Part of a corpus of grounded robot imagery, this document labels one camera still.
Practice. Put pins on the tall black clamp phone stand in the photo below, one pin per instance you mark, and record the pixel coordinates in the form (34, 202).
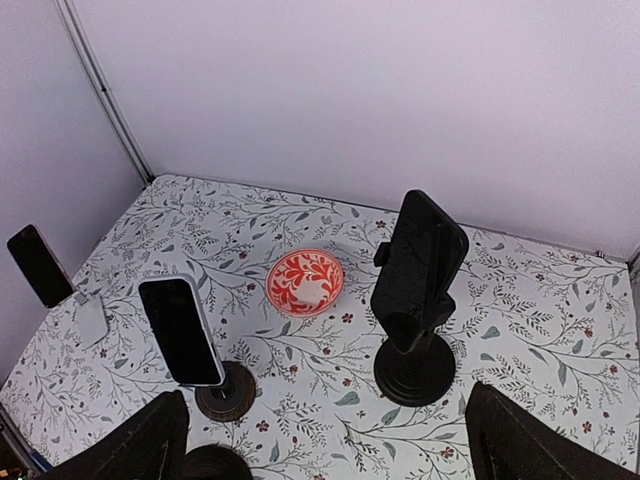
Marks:
(418, 378)

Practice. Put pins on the red white patterned bowl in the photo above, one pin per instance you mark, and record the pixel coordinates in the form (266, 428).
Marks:
(305, 282)

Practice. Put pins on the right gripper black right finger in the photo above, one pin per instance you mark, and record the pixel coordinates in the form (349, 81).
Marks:
(507, 442)

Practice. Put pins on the black gooseneck stand round base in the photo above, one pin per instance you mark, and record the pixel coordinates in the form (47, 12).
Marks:
(215, 462)

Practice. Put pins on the aluminium front rail base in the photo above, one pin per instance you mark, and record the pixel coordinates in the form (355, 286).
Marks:
(18, 459)

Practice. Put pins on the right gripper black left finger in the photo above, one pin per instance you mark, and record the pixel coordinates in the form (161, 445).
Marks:
(151, 444)

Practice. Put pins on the black phone with white edge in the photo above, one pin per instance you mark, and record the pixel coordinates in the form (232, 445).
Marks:
(174, 312)

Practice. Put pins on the white flat phone stand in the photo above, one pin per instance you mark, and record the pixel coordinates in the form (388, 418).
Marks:
(90, 317)

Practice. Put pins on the small round base phone stand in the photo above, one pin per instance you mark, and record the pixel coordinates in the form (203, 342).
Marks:
(233, 399)

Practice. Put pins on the left aluminium frame post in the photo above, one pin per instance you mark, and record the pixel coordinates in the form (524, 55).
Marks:
(100, 85)

